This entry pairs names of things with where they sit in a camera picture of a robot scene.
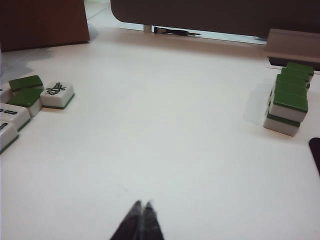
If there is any mahjong tile with bar print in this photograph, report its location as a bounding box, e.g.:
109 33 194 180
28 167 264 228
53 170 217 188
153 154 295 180
0 101 33 133
0 119 20 155

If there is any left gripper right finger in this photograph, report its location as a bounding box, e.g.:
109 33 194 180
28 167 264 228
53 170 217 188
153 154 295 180
141 200 166 240

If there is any grey felt desk divider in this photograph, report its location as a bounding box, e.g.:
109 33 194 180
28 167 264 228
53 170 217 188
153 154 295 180
109 0 320 42

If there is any black cloth desk mat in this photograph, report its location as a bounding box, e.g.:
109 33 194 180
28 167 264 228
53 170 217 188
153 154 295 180
308 136 320 180

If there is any green-backed white mahjong tile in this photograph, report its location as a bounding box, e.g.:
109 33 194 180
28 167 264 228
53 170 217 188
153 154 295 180
276 70 312 89
284 61 315 80
268 89 309 123
5 87 43 118
8 74 44 93
263 112 301 137
273 79 310 100

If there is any brown wooden cabinet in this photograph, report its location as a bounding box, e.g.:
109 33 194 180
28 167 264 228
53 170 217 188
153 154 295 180
0 0 91 53

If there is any mahjong tile with bird print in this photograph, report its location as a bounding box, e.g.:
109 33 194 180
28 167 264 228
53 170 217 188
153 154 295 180
39 80 76 110

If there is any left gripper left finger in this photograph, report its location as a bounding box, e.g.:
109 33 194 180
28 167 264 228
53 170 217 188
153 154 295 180
109 199 144 240

